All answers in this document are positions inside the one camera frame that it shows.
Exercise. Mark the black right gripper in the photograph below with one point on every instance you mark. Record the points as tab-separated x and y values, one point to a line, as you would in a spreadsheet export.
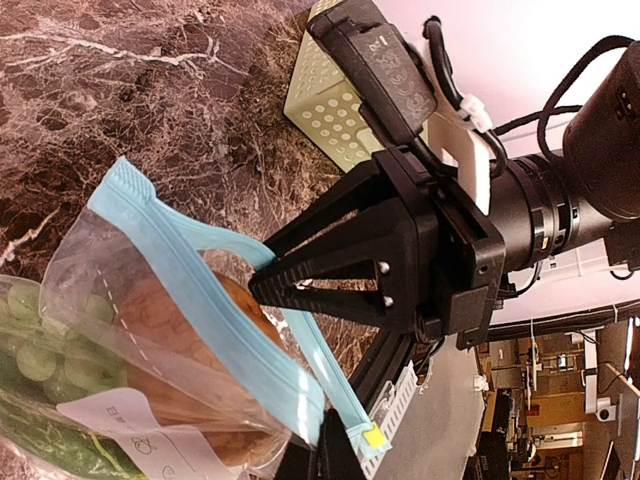
376	269

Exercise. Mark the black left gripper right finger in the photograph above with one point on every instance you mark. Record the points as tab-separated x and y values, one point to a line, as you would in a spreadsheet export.
337	459

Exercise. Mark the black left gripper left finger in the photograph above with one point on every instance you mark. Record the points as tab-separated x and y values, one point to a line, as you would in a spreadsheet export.
299	462

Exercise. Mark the orange food item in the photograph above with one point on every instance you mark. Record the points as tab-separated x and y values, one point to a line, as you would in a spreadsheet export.
198	391

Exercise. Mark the clear zip top bag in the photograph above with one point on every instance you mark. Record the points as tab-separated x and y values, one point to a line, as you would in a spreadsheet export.
134	358

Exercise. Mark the green leafy vegetable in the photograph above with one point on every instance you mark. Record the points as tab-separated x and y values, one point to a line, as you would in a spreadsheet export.
37	428

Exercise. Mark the bunch of green grapes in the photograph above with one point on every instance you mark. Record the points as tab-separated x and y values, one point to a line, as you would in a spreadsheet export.
44	360

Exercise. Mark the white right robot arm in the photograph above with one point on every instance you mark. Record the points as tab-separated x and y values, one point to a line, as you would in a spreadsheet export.
555	201

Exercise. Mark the cream perforated plastic basket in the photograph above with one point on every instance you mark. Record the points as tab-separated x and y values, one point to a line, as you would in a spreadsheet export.
325	106

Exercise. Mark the white slotted cable duct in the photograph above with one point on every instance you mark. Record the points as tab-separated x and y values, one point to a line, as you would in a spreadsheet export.
388	412

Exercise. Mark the black front table rail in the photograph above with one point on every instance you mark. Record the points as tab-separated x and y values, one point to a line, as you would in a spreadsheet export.
388	354

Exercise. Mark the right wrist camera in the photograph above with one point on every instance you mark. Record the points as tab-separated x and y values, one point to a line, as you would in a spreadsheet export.
386	72

